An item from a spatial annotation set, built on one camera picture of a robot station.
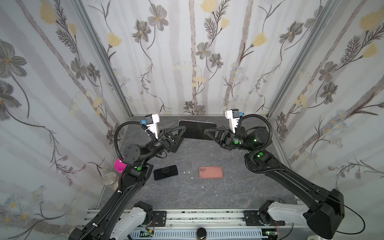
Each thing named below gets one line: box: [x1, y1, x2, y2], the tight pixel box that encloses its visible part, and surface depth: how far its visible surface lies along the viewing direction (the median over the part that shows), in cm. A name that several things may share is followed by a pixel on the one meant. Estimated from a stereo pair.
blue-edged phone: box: [153, 165, 178, 181], surface depth 92 cm
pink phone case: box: [198, 166, 224, 179], surface depth 93 cm
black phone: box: [178, 120, 217, 140], surface depth 56 cm
